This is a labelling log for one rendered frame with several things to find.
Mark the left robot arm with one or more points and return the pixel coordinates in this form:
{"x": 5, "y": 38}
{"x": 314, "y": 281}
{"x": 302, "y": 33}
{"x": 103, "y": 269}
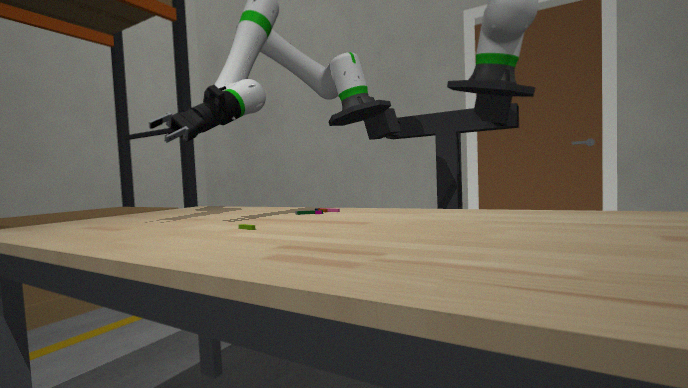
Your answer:
{"x": 501, "y": 35}

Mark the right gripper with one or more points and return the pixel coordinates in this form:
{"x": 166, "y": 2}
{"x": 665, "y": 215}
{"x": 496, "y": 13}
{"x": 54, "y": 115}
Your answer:
{"x": 218, "y": 108}

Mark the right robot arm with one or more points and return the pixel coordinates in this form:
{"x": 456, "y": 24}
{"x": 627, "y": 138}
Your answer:
{"x": 343, "y": 77}

